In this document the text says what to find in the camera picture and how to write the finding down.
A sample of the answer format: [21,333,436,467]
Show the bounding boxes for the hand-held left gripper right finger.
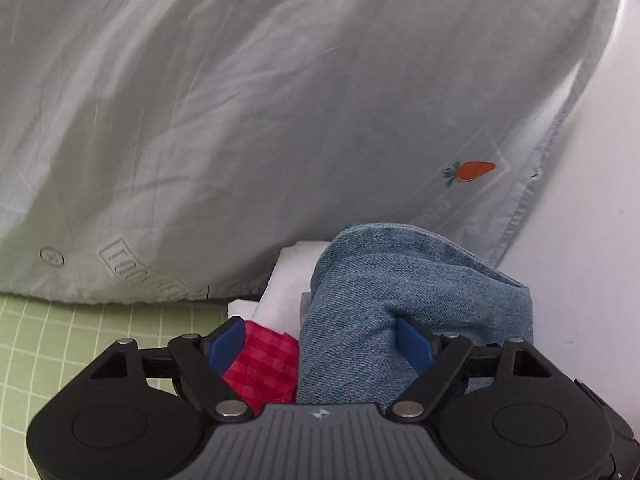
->
[390,316,556,418]

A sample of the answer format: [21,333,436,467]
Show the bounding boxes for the grey carrot print sheet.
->
[0,0,621,306]

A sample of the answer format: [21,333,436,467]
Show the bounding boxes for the white folded garment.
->
[227,242,331,331]

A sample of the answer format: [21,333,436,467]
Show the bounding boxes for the blue denim jeans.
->
[297,223,533,406]

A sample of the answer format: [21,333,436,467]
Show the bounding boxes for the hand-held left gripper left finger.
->
[89,317,253,418]

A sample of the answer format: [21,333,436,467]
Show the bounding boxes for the red checked garment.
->
[222,320,301,413]

